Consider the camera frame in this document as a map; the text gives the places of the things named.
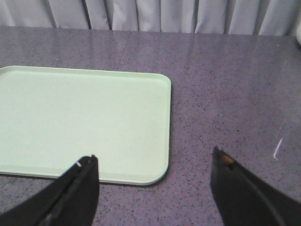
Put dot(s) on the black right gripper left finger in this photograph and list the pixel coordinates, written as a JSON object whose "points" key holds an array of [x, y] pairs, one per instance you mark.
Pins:
{"points": [[71, 200]]}

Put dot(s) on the light green rectangular tray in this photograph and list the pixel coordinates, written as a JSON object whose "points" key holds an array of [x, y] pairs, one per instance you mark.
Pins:
{"points": [[51, 117]]}

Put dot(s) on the white pleated curtain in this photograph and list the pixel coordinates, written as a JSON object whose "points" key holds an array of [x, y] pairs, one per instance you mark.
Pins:
{"points": [[251, 17]]}

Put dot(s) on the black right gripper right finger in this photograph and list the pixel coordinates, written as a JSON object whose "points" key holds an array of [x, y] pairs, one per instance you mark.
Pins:
{"points": [[243, 199]]}

